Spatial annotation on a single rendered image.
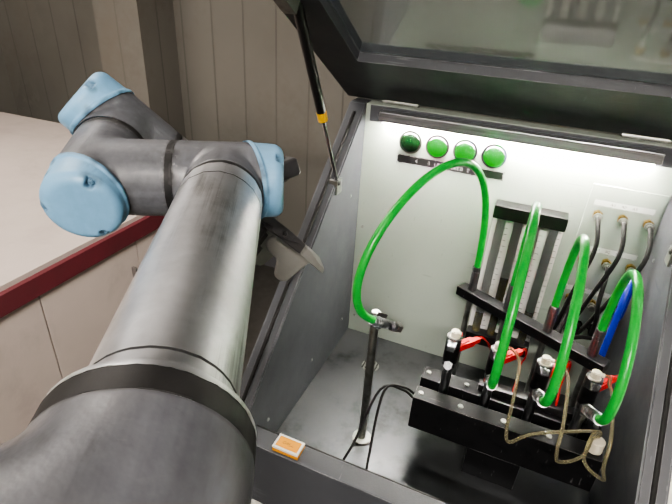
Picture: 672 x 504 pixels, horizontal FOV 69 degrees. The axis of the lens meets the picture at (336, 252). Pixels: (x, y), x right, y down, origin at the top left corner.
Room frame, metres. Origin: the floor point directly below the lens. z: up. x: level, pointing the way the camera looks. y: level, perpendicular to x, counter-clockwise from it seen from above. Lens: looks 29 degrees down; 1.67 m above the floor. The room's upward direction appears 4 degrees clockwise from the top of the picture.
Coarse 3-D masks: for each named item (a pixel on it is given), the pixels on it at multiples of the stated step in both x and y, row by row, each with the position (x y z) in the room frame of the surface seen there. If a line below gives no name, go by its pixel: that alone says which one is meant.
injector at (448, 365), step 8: (448, 336) 0.72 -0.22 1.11; (456, 344) 0.71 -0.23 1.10; (448, 352) 0.72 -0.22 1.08; (456, 352) 0.71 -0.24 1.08; (448, 360) 0.71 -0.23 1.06; (456, 360) 0.72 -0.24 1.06; (448, 368) 0.69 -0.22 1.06; (448, 376) 0.72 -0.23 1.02; (440, 384) 0.72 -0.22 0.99; (448, 384) 0.72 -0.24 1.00; (440, 392) 0.72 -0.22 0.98
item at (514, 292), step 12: (540, 204) 0.74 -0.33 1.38; (528, 228) 0.67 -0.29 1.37; (528, 240) 0.65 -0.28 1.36; (528, 252) 0.63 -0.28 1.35; (516, 264) 0.84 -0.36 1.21; (528, 264) 0.62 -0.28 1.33; (516, 276) 0.61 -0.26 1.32; (516, 288) 0.59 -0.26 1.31; (516, 300) 0.58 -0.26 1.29; (516, 312) 0.57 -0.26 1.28; (504, 324) 0.57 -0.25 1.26; (504, 336) 0.56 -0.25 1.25; (504, 348) 0.55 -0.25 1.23; (504, 360) 0.55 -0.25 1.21; (492, 372) 0.55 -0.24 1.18; (492, 384) 0.55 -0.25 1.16
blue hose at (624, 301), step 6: (630, 282) 0.78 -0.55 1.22; (630, 288) 0.77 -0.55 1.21; (624, 294) 0.77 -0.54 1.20; (630, 294) 0.80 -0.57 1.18; (624, 300) 0.76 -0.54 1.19; (618, 306) 0.76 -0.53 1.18; (624, 306) 0.76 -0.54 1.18; (618, 312) 0.76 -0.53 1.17; (624, 312) 0.80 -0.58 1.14; (618, 318) 0.76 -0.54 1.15; (612, 324) 0.76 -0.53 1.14; (612, 330) 0.75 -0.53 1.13; (606, 336) 0.76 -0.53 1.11; (612, 336) 0.75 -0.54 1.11; (606, 342) 0.75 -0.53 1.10; (606, 348) 0.75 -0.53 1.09; (600, 354) 0.75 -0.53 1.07
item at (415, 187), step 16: (448, 160) 0.79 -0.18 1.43; (464, 160) 0.81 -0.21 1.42; (432, 176) 0.75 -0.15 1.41; (480, 176) 0.86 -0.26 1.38; (416, 192) 0.72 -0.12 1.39; (400, 208) 0.70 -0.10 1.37; (384, 224) 0.68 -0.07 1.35; (480, 240) 0.90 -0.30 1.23; (368, 256) 0.66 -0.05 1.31; (480, 256) 0.90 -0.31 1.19; (368, 320) 0.67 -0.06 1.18
